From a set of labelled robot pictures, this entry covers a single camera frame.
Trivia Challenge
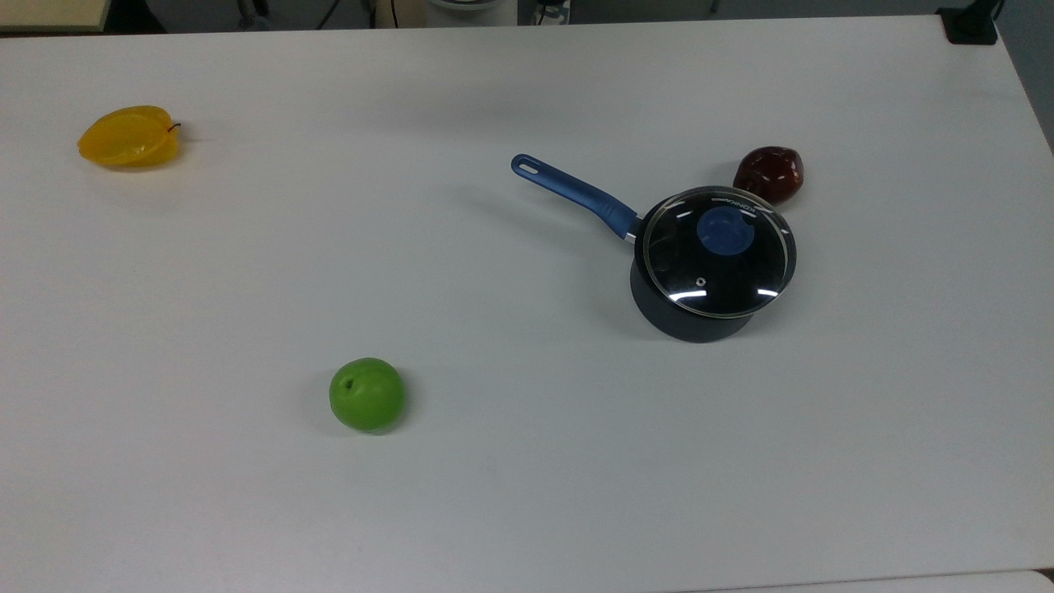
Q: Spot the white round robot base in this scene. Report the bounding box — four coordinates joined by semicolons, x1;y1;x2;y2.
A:
427;0;519;27

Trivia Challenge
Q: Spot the green apple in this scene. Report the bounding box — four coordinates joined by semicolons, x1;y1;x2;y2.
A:
329;357;407;434

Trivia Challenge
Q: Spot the black table clamp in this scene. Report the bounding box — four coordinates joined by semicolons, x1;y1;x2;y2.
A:
936;0;1001;45

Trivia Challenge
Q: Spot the dark red apple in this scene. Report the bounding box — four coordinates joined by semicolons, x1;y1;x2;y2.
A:
732;146;806;206

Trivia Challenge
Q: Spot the light wooden table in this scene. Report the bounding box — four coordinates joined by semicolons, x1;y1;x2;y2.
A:
0;0;112;34

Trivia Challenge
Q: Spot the dark saucepan with blue handle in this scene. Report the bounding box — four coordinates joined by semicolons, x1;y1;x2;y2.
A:
511;153;798;344

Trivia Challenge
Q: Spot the yellow star fruit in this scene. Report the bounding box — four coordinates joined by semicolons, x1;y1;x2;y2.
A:
77;105;182;170

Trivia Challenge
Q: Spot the glass lid with blue knob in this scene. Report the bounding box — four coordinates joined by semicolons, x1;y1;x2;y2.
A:
641;185;798;320

